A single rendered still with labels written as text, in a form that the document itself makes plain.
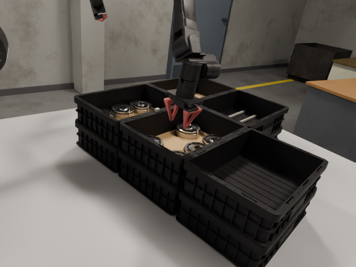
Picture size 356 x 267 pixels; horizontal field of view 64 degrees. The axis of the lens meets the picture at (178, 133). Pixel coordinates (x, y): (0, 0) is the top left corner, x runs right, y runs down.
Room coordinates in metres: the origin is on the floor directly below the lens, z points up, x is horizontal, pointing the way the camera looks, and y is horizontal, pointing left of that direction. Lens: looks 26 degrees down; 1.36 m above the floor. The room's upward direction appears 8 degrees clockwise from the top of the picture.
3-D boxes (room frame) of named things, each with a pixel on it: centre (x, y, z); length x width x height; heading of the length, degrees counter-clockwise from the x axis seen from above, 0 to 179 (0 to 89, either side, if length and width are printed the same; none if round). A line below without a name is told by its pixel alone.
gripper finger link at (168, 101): (0.83, 0.01, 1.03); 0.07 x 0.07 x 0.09; 49
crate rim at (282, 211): (0.76, -0.26, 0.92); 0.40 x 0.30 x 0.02; 141
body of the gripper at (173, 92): (0.82, -0.01, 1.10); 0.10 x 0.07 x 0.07; 49
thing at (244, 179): (0.76, -0.26, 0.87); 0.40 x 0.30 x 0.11; 141
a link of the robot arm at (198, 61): (0.82, -0.02, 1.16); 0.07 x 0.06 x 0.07; 132
